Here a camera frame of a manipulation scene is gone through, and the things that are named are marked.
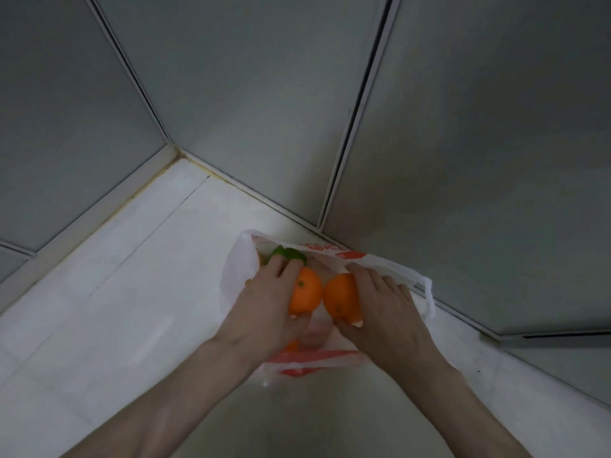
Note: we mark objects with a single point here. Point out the person's right thumb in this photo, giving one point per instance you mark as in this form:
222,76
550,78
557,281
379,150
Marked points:
346,326

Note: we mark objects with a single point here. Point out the person's left thumb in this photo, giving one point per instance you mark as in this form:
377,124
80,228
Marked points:
299,322

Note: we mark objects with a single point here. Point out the person's left forearm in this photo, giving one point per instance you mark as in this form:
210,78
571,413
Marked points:
176,405

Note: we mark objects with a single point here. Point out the orange fruit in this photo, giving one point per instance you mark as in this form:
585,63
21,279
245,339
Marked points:
308,293
341,298

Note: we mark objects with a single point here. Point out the person's right forearm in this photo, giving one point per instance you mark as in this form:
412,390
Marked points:
446,410

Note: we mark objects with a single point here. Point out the white red plastic bag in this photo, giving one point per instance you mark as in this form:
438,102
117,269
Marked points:
238,267

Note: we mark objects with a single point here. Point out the green fruit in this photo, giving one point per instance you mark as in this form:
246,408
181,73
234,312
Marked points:
290,254

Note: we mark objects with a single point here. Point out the person's right hand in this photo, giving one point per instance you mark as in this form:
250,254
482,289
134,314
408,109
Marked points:
389,324

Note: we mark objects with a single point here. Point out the person's left hand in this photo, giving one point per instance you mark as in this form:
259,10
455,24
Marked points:
255,314

